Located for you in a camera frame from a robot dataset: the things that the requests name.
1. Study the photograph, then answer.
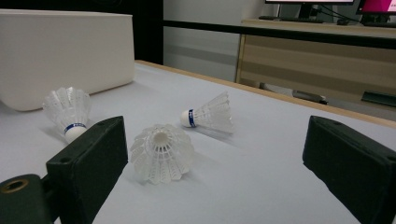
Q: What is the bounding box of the black keyboard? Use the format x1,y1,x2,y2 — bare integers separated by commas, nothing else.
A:
258,15,325,24
362,21,396,29

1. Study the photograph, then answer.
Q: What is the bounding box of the light wooden desk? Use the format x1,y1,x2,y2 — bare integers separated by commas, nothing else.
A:
235,18,396,110

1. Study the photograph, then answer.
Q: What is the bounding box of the white table cover sheet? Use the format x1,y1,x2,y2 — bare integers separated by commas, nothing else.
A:
0,60,396,224

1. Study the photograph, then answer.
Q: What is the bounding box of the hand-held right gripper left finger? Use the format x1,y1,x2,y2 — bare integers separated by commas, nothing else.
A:
46,116,129,224

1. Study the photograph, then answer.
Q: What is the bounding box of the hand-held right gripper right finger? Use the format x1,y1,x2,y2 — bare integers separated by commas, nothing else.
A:
302,115,396,224

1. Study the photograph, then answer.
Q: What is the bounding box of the white plastic shuttlecock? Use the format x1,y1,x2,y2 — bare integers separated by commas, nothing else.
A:
180,91,234,134
129,123,195,186
42,86,92,145

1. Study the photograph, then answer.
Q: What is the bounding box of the pink screen computer monitor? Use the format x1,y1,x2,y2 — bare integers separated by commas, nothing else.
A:
355,0,396,24

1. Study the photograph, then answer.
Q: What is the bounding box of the white plastic storage bin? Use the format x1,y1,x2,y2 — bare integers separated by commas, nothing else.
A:
0,8,136,112

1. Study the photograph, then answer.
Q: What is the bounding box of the white cabinet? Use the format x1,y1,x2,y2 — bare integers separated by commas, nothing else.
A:
163,26,242,82

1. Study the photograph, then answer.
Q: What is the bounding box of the black metal frame bar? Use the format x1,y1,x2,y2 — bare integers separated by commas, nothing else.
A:
163,20,396,50

